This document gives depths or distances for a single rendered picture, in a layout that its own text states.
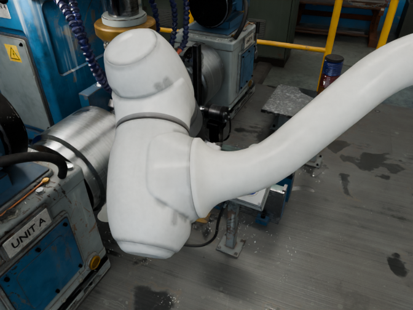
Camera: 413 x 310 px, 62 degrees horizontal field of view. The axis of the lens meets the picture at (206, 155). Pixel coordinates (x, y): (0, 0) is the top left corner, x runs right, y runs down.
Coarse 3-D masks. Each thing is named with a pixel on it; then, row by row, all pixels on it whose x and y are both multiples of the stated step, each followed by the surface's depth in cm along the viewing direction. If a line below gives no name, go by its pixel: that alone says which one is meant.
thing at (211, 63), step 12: (204, 48) 135; (204, 60) 130; (216, 60) 136; (192, 72) 127; (204, 72) 128; (216, 72) 135; (192, 84) 129; (204, 84) 128; (216, 84) 136; (204, 96) 130
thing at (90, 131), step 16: (80, 112) 94; (96, 112) 93; (64, 128) 87; (80, 128) 87; (96, 128) 89; (112, 128) 91; (32, 144) 90; (48, 144) 83; (64, 144) 83; (80, 144) 84; (96, 144) 86; (80, 160) 83; (96, 160) 85; (96, 176) 85; (96, 192) 86; (96, 208) 94
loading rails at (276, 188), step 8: (224, 144) 121; (288, 176) 111; (280, 184) 114; (288, 184) 112; (272, 192) 103; (280, 192) 101; (288, 192) 114; (272, 200) 104; (280, 200) 103; (216, 208) 114; (240, 208) 113; (248, 208) 111; (264, 208) 108; (272, 208) 106; (280, 208) 105; (256, 216) 109; (264, 216) 108; (272, 216) 108; (280, 216) 109; (264, 224) 108
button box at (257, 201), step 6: (270, 186) 87; (258, 192) 83; (264, 192) 82; (240, 198) 83; (246, 198) 83; (252, 198) 82; (258, 198) 82; (264, 198) 83; (246, 204) 85; (252, 204) 82; (258, 204) 81; (264, 204) 86
